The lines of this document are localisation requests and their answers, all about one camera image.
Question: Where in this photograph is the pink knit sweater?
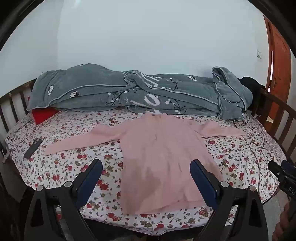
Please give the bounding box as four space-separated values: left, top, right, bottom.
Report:
45 113 244 214

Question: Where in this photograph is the person's right hand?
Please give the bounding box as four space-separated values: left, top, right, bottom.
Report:
272 201 291 241

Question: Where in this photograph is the floral bed sheet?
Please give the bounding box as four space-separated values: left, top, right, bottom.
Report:
6 109 286 236

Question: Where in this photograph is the red pillow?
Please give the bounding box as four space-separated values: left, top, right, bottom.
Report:
32 107 59 125

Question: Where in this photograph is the black garment on footboard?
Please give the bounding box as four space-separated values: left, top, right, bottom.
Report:
238 76 266 93

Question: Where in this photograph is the orange wooden door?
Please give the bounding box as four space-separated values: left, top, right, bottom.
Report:
263 15 293 133

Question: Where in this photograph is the wooden bed headboard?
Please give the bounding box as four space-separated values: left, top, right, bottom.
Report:
0 78 38 133

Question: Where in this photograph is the grey floral blanket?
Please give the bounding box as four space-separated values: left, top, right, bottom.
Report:
27 64 253 121

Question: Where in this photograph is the white wall switch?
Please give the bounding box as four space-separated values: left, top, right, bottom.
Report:
256 50 262 59

